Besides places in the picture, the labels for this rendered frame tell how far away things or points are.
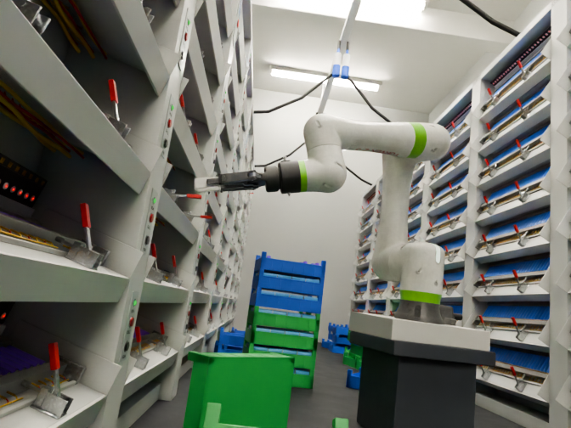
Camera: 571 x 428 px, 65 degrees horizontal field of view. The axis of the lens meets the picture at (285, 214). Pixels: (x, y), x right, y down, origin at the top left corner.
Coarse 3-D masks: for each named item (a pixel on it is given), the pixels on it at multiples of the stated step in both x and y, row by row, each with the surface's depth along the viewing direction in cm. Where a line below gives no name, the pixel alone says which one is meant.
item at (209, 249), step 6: (204, 228) 160; (204, 234) 177; (210, 234) 205; (204, 240) 167; (210, 240) 204; (204, 246) 172; (210, 246) 187; (216, 246) 219; (204, 252) 179; (210, 252) 194; (216, 252) 219; (210, 258) 202
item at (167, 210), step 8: (168, 168) 92; (160, 200) 94; (168, 200) 100; (160, 208) 96; (168, 208) 103; (176, 208) 109; (160, 216) 141; (168, 216) 106; (176, 216) 112; (184, 216) 121; (176, 224) 116; (184, 224) 125; (192, 224) 135; (200, 224) 151; (184, 232) 129; (192, 232) 140; (192, 240) 145
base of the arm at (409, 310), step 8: (400, 304) 141; (408, 304) 138; (416, 304) 136; (424, 304) 136; (432, 304) 136; (400, 312) 139; (408, 312) 136; (416, 312) 136; (424, 312) 135; (432, 312) 135; (440, 312) 140; (448, 312) 141; (416, 320) 134; (424, 320) 134; (432, 320) 134; (440, 320) 135; (448, 320) 139
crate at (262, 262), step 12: (264, 252) 200; (264, 264) 199; (276, 264) 200; (288, 264) 201; (300, 264) 202; (312, 264) 203; (324, 264) 204; (300, 276) 210; (312, 276) 202; (324, 276) 203
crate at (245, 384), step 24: (192, 360) 104; (216, 360) 102; (240, 360) 107; (264, 360) 113; (288, 360) 120; (192, 384) 102; (216, 384) 101; (240, 384) 107; (264, 384) 113; (288, 384) 119; (192, 408) 100; (240, 408) 107; (264, 408) 112; (288, 408) 119
